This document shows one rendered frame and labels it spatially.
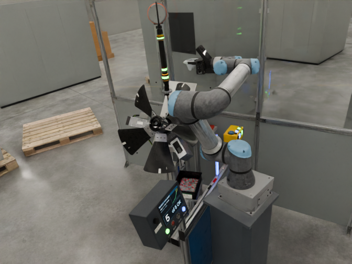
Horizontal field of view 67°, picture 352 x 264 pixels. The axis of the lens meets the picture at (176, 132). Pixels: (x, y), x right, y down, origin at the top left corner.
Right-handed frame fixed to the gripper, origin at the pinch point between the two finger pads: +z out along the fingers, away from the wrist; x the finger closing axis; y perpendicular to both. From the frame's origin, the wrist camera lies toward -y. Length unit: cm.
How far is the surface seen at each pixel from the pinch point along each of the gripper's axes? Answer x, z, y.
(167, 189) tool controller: -66, -22, 39
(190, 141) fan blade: -13, -1, 50
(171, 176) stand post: 0, 37, 102
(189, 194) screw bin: -31, -5, 80
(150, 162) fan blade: -27, 27, 63
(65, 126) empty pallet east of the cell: 77, 319, 131
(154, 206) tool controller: -78, -23, 39
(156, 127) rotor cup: -11, 28, 44
